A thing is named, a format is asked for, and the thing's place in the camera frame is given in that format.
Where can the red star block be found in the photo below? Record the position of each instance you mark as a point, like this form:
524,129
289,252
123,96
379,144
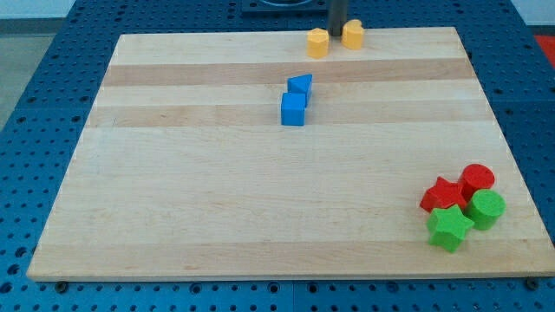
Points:
443,194

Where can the blue cube block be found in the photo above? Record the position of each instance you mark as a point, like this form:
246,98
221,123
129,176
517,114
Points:
293,109

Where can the light wooden board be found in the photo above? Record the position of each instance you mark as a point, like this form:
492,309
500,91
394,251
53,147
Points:
184,172

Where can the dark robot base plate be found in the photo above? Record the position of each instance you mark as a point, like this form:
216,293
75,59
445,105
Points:
260,7

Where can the red cylinder block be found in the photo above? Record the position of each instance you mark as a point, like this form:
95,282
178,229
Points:
475,177

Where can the green star block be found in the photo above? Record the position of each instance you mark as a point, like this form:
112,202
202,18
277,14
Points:
448,228

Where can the blue triangle block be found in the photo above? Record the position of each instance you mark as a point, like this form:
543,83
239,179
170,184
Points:
301,84

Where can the yellow hexagon block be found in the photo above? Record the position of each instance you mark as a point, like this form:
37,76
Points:
317,43

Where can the green cylinder block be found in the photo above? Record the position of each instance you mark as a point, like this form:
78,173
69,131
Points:
485,208

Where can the yellow heart block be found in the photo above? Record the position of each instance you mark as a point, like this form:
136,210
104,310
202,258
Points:
353,34

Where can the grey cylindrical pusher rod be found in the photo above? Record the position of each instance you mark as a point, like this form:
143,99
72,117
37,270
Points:
337,16

